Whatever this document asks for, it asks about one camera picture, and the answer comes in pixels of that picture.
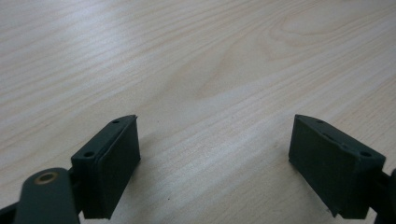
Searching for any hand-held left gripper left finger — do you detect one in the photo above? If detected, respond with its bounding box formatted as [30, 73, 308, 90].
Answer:
[70, 114, 141, 220]

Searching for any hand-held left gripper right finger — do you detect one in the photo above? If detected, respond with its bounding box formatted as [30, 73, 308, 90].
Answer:
[288, 114, 387, 220]

